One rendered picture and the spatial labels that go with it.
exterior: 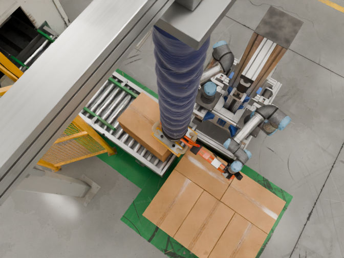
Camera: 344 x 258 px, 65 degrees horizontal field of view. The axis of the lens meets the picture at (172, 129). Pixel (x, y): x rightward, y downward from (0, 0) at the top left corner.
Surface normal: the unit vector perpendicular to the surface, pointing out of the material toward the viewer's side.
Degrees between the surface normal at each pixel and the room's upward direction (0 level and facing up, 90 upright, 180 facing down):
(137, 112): 0
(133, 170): 0
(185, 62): 77
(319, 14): 0
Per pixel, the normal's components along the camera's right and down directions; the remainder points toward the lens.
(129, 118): 0.00, -0.28
